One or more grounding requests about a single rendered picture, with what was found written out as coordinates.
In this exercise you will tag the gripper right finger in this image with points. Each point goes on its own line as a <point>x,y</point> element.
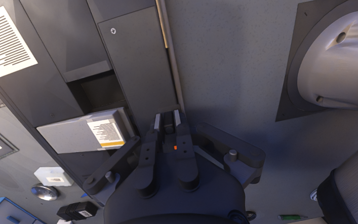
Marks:
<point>186,160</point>

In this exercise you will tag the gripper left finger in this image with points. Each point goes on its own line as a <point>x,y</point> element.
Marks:
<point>147,166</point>

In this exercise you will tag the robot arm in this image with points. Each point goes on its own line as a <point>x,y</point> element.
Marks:
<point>339,68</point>

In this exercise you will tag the dark slider with orange mark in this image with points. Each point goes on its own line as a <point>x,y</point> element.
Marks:
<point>168,123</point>

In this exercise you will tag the grey battery white orange label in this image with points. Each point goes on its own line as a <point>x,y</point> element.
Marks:
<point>70,136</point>

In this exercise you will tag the dark grey laptop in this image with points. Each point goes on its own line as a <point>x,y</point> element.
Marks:
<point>135,61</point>

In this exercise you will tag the black power adapter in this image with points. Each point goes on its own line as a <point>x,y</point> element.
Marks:
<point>75,211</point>

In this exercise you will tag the small dark round object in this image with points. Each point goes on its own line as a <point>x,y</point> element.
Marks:
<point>251,215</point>

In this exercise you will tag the white box with label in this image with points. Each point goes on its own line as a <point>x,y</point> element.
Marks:
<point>52,175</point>

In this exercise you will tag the silver round disc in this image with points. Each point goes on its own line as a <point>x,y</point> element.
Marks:
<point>44,192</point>

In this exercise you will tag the green pen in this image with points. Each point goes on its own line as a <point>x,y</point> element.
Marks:
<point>291,217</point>

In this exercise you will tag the blue box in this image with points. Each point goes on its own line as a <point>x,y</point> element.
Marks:
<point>3,213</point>

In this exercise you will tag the dark grey square plate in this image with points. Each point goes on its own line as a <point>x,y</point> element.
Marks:
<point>293,46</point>

